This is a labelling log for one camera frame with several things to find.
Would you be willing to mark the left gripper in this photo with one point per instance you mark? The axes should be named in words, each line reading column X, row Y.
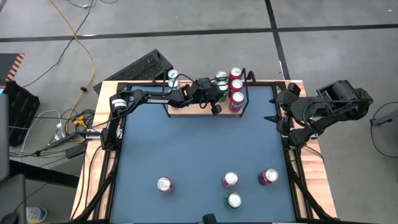
column 205, row 99

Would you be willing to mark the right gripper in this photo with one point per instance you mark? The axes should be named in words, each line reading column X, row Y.
column 289, row 112

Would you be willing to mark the green soda can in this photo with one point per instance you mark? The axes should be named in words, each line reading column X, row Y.
column 221, row 74
column 225, row 90
column 234, row 200

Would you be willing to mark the red Fanta strawberry can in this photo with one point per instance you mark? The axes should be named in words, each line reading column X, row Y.
column 235, row 73
column 237, row 84
column 237, row 102

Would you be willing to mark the blue silver Red Bull can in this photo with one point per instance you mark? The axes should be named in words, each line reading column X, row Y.
column 173, row 73
column 173, row 84

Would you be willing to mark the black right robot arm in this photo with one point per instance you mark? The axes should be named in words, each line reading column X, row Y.
column 339, row 99

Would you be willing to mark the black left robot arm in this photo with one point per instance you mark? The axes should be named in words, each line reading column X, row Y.
column 155, row 100

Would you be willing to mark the blue table mat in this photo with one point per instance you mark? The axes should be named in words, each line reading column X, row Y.
column 199, row 137

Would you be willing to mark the red Coca-Cola can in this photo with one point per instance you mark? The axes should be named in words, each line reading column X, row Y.
column 230, row 178
column 163, row 183
column 270, row 175

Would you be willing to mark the white power strip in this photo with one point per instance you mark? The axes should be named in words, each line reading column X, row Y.
column 58, row 127

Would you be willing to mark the black floor beam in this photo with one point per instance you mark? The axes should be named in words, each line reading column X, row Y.
column 43, row 174

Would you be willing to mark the black plastic crate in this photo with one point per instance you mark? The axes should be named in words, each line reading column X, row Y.
column 21, row 109

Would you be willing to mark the plastic bottle yellow blue label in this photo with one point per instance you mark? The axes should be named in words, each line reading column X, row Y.
column 35, row 214

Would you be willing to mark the black orange striped panel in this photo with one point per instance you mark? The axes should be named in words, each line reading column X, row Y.
column 7, row 65

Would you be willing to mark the grey equipment case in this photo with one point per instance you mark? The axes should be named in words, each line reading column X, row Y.
column 3, row 137

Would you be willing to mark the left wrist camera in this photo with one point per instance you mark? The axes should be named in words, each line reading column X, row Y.
column 202, row 84

